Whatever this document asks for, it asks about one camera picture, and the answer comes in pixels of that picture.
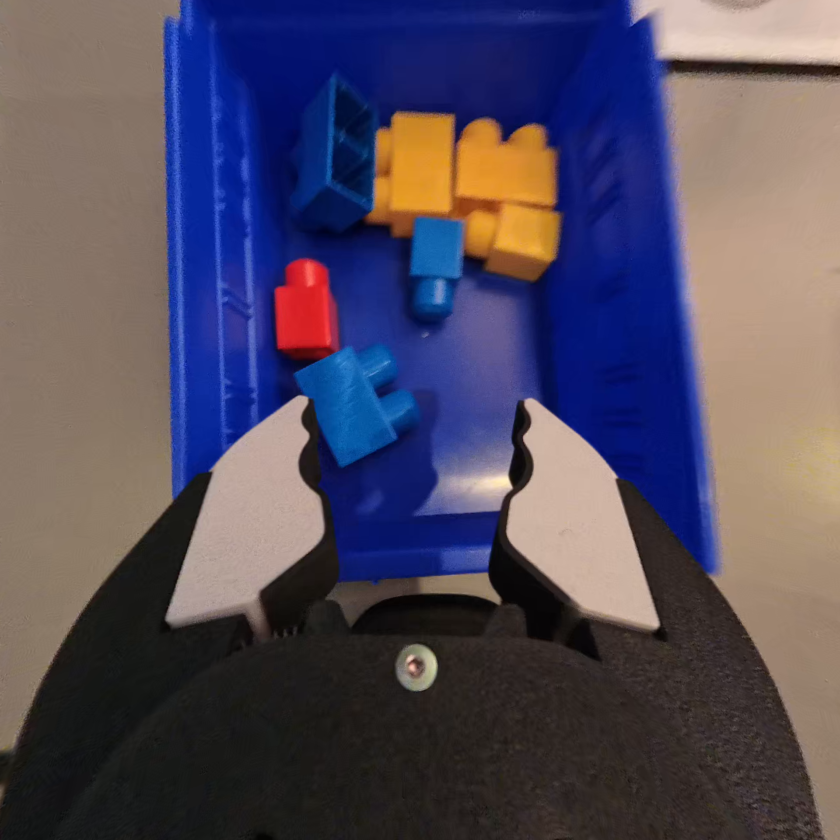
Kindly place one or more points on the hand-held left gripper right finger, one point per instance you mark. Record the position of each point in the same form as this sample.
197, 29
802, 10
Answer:
571, 531

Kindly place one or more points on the blue plastic bin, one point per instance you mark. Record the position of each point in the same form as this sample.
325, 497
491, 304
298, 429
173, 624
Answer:
216, 197

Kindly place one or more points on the white board stand base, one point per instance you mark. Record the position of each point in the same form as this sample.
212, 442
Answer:
754, 29

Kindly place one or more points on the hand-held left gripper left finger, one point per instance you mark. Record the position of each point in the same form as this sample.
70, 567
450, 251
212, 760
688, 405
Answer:
256, 525

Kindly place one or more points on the pile of loose coloured blocks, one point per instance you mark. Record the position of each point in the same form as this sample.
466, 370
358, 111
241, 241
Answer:
426, 170

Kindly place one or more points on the black round pad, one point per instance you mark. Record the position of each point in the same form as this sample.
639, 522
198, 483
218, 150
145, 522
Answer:
420, 610

